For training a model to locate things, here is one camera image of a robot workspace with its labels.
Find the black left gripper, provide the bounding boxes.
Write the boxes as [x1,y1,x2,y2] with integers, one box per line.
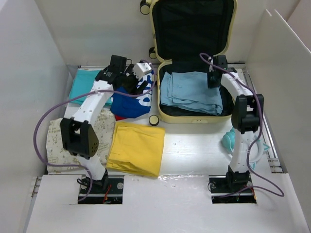
[120,65,147,98]

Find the teal and white headphones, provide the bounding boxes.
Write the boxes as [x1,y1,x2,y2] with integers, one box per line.
[221,128,270,170]

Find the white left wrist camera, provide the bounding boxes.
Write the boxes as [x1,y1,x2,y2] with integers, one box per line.
[133,63,152,80]

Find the yellow suitcase with black lining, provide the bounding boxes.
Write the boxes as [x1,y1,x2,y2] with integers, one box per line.
[139,0,237,123]

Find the turquoise shirt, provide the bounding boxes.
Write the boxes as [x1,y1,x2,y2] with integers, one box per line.
[69,69,100,99]

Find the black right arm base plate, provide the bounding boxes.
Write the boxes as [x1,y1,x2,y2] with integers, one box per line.
[207,175,257,204]

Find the royal blue printed shirt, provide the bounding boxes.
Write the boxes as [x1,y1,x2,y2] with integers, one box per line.
[110,71,154,118]

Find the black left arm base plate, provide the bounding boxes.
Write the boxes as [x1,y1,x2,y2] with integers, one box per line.
[77,175,124,205]

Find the light blue shirt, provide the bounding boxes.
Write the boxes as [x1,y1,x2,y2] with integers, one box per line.
[160,71,223,116]

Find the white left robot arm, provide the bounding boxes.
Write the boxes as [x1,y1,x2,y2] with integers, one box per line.
[60,55,153,193]

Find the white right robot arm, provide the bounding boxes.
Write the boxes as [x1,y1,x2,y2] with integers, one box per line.
[203,55,264,194]

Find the yellow shirt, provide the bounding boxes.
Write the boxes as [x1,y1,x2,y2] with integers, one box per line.
[106,122,166,177]

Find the red garment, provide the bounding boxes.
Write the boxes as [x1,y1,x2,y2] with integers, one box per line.
[115,115,126,121]

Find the cream printed zip jacket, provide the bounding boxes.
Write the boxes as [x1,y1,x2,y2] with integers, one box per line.
[46,109,116,166]

